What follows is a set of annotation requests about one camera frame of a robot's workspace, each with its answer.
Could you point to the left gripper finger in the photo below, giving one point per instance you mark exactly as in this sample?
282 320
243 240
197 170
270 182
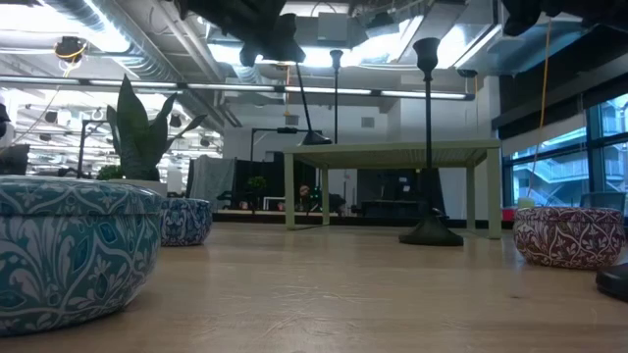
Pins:
284 41
249 55

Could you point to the dark blue patterned tin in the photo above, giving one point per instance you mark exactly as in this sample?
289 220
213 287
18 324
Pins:
186 223

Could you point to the maroon patterned tin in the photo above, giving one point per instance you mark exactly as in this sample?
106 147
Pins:
569 237

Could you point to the light blue patterned tin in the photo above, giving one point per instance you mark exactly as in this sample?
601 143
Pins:
73 255

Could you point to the long ceiling light bar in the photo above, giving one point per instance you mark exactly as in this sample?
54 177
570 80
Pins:
235 87

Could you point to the grey cloth cover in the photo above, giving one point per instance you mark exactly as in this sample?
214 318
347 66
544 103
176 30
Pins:
212 179

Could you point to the small potted tree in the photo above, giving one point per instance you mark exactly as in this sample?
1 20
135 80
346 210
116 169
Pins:
256 184

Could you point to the potted green snake plant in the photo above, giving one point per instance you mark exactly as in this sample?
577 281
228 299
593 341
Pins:
137 142

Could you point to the person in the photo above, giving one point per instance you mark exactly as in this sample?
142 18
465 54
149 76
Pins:
304 190

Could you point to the green perforated metal shelf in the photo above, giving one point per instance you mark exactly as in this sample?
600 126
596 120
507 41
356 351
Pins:
392 149

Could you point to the light green cup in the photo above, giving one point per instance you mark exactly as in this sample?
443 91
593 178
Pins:
526 202

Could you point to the red container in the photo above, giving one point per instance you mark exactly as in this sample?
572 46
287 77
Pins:
508 214

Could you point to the black aluminium table frame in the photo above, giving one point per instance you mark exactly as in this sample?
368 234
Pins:
368 221

